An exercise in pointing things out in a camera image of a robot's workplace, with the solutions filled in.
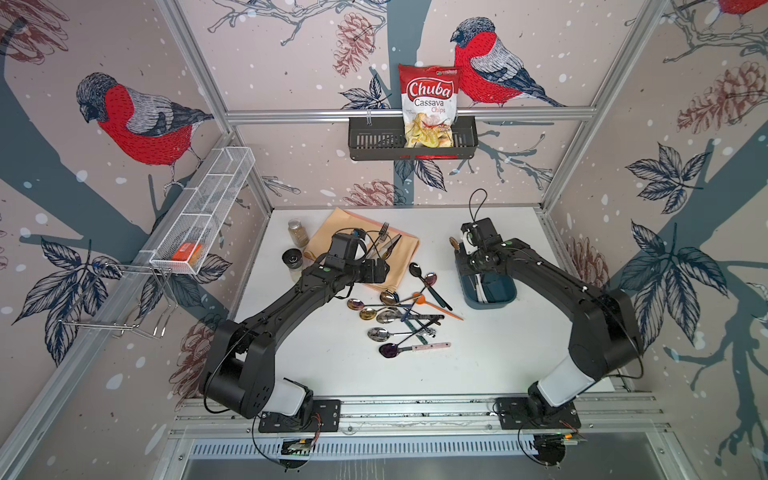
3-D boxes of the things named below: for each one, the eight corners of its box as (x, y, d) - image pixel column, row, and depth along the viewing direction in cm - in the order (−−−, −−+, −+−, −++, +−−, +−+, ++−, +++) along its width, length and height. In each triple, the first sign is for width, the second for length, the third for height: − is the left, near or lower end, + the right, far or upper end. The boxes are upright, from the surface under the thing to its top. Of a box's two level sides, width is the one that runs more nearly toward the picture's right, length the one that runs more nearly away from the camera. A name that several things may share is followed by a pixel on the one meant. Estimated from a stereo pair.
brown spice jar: (293, 245, 113) (284, 224, 104) (301, 237, 116) (293, 216, 106) (305, 251, 111) (297, 231, 102) (313, 243, 114) (305, 222, 104)
